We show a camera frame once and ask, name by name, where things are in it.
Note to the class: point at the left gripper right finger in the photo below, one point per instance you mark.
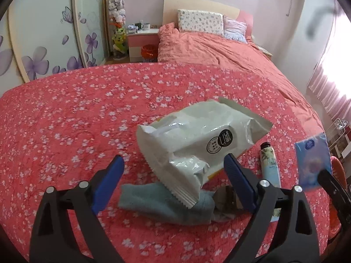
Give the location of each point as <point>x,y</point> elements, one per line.
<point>243,181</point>

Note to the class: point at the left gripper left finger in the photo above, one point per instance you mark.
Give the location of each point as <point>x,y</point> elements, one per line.
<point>104,182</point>

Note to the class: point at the blue tissue pack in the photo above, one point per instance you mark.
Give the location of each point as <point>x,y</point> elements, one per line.
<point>312,155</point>

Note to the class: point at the light green sock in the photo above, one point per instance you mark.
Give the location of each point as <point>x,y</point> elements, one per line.
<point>154,201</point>

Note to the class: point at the white snack bag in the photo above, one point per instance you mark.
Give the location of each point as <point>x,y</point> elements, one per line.
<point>185,149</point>

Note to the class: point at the brown striped sock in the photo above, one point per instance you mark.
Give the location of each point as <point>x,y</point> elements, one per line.
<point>227,206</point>

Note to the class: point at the pink window curtain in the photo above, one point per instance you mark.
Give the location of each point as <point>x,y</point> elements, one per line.
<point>330,83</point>

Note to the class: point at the far side nightstand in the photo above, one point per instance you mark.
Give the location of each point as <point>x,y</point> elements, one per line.
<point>265,52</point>

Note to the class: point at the small orange waste bin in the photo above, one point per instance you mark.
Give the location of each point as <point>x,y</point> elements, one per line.
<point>149,53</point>

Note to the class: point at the pink white nightstand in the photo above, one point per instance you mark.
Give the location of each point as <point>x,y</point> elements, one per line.
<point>139,39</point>

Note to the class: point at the pink striped pillow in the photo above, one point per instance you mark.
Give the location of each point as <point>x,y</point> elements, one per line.
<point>235,30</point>

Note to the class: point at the salmon pink duvet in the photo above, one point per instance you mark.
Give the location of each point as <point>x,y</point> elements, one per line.
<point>210,49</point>

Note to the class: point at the white mug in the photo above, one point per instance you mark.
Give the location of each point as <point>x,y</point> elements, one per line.
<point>146,26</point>

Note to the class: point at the floral sliding wardrobe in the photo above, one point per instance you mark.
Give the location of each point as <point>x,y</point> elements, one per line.
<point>40,38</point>

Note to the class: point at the white floral pillow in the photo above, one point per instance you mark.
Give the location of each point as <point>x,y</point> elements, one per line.
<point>200,21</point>

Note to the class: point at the hanging plush toy organizer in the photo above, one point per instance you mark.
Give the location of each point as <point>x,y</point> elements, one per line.
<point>118,33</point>

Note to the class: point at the beige and pink headboard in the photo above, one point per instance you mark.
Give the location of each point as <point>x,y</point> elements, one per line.
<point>171,7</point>

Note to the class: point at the white wire rack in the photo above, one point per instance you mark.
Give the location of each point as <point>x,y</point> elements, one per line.
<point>338,138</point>

